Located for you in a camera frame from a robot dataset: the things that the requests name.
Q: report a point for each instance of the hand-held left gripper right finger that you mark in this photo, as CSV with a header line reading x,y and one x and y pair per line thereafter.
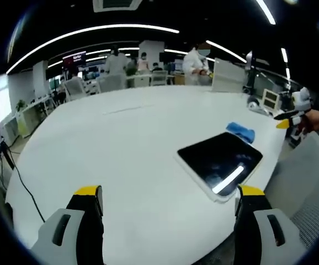
x,y
261,223

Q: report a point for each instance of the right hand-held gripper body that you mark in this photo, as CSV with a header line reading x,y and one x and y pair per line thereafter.
x,y
300,100

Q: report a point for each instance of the grey mesh office chair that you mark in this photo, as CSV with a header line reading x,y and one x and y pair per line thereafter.
x,y
305,182

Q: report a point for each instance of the wall screen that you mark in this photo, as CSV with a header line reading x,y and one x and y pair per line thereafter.
x,y
74,60

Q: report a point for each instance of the white office chair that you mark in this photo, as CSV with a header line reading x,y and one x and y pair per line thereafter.
x,y
112,82
159,78
76,87

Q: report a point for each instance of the blue cleaning cloth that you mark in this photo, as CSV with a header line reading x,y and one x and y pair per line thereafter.
x,y
241,130

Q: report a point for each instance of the black tablet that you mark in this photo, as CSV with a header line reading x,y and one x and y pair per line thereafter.
x,y
220,160

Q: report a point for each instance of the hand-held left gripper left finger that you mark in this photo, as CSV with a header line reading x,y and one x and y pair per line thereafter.
x,y
65,220

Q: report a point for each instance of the potted green plant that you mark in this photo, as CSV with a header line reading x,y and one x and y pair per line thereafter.
x,y
20,105

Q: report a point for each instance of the white side desk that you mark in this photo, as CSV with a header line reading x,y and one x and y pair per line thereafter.
x,y
29,116

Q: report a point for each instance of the white framed box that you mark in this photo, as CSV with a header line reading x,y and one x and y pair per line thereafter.
x,y
270,100

